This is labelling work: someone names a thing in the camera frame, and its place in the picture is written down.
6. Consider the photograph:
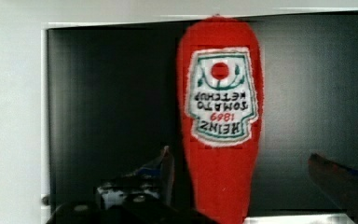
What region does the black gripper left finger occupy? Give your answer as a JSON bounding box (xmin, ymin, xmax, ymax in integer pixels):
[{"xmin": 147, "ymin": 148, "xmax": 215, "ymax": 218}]
[{"xmin": 133, "ymin": 146, "xmax": 174, "ymax": 205}]

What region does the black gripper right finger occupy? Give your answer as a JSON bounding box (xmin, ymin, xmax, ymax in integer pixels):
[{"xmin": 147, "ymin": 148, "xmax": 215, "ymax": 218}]
[{"xmin": 308, "ymin": 154, "xmax": 358, "ymax": 224}]

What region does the red plush ketchup bottle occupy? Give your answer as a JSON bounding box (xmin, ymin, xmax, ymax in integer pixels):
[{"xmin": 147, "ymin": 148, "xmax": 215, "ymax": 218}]
[{"xmin": 176, "ymin": 16, "xmax": 264, "ymax": 224}]

